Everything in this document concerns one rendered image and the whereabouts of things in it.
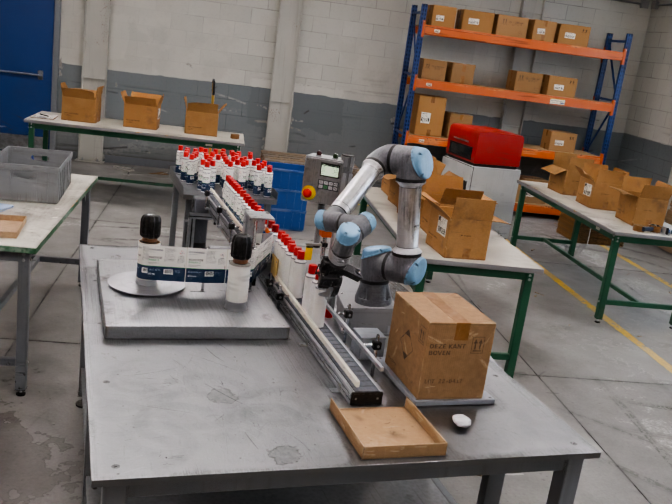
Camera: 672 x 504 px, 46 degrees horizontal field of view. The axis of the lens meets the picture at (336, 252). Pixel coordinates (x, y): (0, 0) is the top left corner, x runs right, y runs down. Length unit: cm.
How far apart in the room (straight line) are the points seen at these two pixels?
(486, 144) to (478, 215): 383
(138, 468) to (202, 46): 890
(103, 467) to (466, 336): 119
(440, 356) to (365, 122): 848
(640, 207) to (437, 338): 460
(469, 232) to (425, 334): 226
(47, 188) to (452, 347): 298
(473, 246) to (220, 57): 651
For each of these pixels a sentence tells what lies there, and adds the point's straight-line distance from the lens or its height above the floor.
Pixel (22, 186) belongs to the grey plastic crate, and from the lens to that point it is 495.
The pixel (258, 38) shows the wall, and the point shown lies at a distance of 1070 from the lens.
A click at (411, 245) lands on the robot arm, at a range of 306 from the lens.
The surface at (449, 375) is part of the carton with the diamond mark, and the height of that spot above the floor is 94.
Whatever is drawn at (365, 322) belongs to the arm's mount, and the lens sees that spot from 316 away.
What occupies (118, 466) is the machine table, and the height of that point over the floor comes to 83.
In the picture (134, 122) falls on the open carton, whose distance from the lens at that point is 868.
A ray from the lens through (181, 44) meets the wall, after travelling 1072.
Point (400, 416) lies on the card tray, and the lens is 255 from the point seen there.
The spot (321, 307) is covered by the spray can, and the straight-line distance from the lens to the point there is 299.
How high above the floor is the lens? 194
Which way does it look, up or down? 15 degrees down
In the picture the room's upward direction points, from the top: 8 degrees clockwise
